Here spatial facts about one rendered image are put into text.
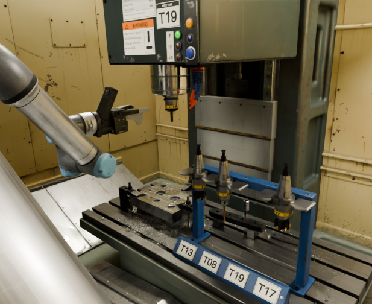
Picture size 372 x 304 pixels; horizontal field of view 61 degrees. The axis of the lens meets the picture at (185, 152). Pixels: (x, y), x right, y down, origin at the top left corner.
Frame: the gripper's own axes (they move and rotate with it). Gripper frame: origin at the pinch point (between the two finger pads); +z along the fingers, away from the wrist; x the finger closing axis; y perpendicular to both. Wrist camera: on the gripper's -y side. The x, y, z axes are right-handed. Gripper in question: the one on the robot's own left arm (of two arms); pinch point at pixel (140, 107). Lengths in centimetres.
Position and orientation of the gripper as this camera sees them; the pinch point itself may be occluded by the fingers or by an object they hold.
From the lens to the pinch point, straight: 122.5
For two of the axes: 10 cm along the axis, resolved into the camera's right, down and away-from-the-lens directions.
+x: 7.0, 1.9, -6.9
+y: 0.5, 9.5, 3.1
